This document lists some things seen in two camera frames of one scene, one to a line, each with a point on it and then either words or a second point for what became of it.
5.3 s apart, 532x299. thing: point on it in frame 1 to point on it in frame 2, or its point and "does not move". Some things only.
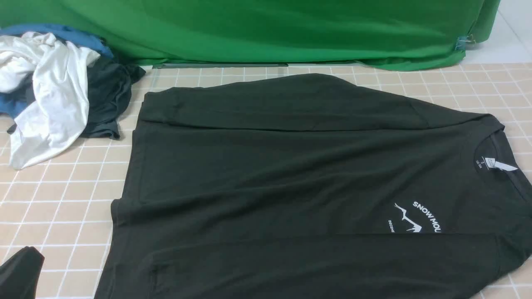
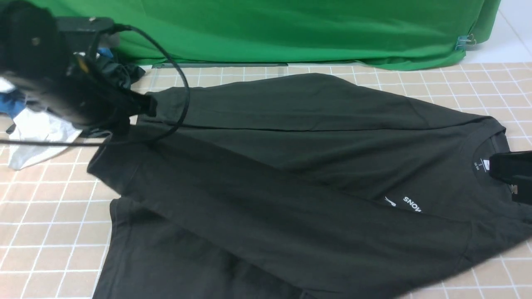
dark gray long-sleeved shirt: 306,187 does not move
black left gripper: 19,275 to 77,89
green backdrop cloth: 410,35 does not move
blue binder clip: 462,40 does not move
